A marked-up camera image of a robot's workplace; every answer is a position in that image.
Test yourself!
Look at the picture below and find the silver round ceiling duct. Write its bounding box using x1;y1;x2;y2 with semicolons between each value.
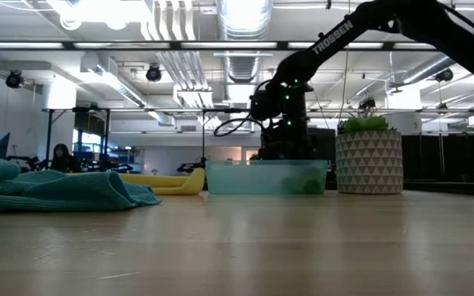
216;0;273;83

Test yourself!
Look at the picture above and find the translucent green plastic bin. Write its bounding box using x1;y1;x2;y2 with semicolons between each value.
204;159;329;196

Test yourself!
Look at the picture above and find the teal microfiber towel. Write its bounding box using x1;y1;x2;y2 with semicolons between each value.
0;159;163;214

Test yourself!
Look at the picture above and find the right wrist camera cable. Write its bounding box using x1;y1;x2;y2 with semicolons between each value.
214;117;265;138

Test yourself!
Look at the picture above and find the black overhead light bar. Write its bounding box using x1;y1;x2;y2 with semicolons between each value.
0;39;444;52

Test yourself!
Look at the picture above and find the white triangle-patterned plant pot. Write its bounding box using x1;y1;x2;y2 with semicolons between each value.
335;129;405;195

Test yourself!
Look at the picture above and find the black metal frame stand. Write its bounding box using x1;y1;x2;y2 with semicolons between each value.
201;108;258;164
41;105;113;165

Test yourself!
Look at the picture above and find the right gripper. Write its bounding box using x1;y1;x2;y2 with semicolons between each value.
257;123;310;162

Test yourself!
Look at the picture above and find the black ceiling spotlight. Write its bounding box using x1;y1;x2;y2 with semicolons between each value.
434;67;454;83
5;69;26;90
145;63;163;82

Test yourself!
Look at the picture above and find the yellow microfiber towel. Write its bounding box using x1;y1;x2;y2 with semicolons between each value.
117;167;207;196

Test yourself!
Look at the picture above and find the person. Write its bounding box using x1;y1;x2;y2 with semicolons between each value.
49;142;81;173

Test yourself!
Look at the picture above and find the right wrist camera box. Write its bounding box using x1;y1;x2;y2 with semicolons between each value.
249;90;282;122

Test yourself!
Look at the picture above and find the black monitor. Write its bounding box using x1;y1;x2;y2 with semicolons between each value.
306;127;337;162

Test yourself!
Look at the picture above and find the blue angled monitor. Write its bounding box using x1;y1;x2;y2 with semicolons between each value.
0;132;12;160

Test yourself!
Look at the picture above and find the white rectangular air duct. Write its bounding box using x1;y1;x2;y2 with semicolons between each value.
78;55;176;127

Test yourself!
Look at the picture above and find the lime green microfiber towel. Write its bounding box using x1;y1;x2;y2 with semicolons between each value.
278;164;325;196

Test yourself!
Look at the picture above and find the green succulent plant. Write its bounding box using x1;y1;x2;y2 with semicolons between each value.
337;96;390;133

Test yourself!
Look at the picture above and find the black room divider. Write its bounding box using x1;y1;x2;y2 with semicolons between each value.
401;123;474;183

